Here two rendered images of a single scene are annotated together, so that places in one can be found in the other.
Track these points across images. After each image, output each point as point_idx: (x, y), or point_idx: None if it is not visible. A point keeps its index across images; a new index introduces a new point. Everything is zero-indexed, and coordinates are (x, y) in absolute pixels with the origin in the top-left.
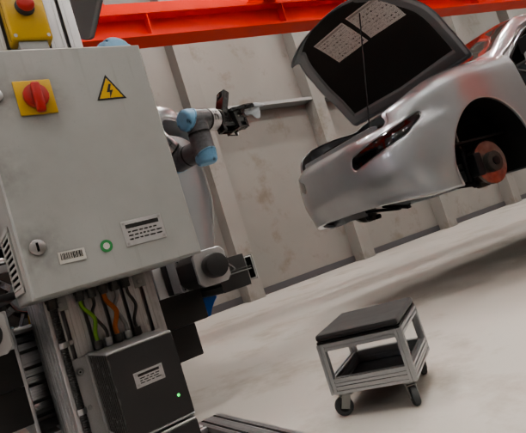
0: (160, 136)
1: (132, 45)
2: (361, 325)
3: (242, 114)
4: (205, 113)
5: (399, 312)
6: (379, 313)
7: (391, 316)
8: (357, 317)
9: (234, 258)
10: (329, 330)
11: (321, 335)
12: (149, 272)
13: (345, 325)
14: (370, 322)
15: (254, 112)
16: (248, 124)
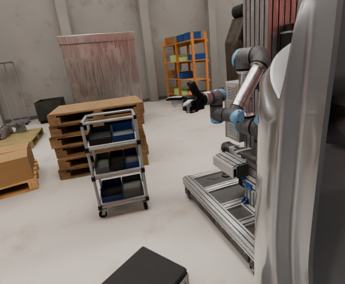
0: (225, 106)
1: (225, 81)
2: (158, 254)
3: (183, 101)
4: None
5: (132, 255)
6: (135, 269)
7: (141, 249)
8: (146, 280)
9: (219, 154)
10: (174, 269)
11: (182, 266)
12: (244, 142)
13: (162, 268)
14: (153, 253)
15: (175, 103)
16: (182, 109)
